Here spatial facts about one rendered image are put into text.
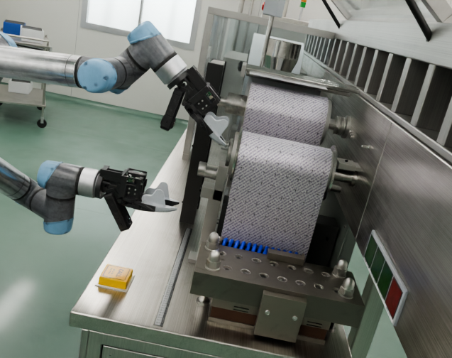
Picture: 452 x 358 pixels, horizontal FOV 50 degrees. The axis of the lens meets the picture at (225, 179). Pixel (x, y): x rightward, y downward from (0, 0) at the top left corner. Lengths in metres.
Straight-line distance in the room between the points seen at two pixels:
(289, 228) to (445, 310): 0.62
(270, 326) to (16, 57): 0.86
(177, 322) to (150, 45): 0.66
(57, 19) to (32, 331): 5.28
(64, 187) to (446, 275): 0.92
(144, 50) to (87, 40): 5.89
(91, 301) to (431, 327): 0.76
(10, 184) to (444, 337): 1.06
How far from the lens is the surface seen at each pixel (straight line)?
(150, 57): 1.24
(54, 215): 1.35
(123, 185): 1.26
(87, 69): 1.15
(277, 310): 1.15
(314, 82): 1.50
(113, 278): 1.27
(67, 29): 7.22
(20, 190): 1.40
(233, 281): 1.14
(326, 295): 1.18
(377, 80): 1.47
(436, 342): 0.78
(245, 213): 1.28
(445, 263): 0.79
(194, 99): 1.24
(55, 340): 2.55
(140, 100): 7.02
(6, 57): 1.28
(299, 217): 1.28
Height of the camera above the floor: 1.60
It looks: 19 degrees down
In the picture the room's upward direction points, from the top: 12 degrees clockwise
